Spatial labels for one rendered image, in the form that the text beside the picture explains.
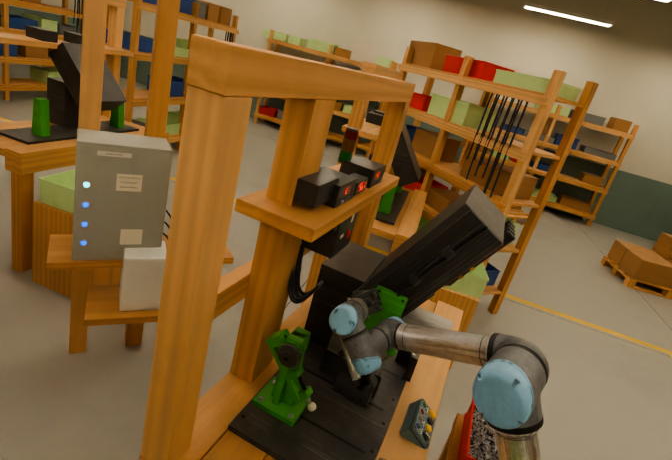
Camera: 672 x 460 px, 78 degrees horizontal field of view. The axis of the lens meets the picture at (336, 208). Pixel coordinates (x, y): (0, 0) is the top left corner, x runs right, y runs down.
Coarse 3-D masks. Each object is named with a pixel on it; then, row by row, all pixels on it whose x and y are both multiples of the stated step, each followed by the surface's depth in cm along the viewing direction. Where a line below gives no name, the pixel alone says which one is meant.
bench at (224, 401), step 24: (432, 312) 217; (216, 384) 138; (240, 384) 141; (264, 384) 144; (216, 408) 130; (240, 408) 132; (216, 432) 122; (192, 456) 114; (216, 456) 115; (240, 456) 117; (264, 456) 119
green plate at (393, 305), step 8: (376, 288) 146; (384, 288) 146; (384, 296) 145; (392, 296) 145; (400, 296) 144; (384, 304) 145; (392, 304) 145; (400, 304) 144; (384, 312) 145; (392, 312) 144; (400, 312) 144; (368, 320) 147; (376, 320) 146; (368, 328) 147
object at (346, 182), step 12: (324, 168) 140; (348, 168) 160; (360, 168) 158; (372, 168) 158; (384, 168) 169; (348, 180) 134; (372, 180) 158; (336, 192) 126; (348, 192) 135; (324, 204) 129; (336, 204) 128
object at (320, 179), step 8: (304, 176) 120; (312, 176) 122; (320, 176) 124; (328, 176) 127; (304, 184) 117; (312, 184) 116; (320, 184) 117; (328, 184) 121; (296, 192) 118; (304, 192) 117; (312, 192) 116; (320, 192) 118; (328, 192) 124; (296, 200) 119; (304, 200) 118; (312, 200) 117; (320, 200) 120; (328, 200) 126
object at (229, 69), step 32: (192, 64) 77; (224, 64) 74; (256, 64) 81; (288, 64) 92; (320, 64) 106; (256, 96) 85; (288, 96) 97; (320, 96) 112; (352, 96) 134; (384, 96) 166
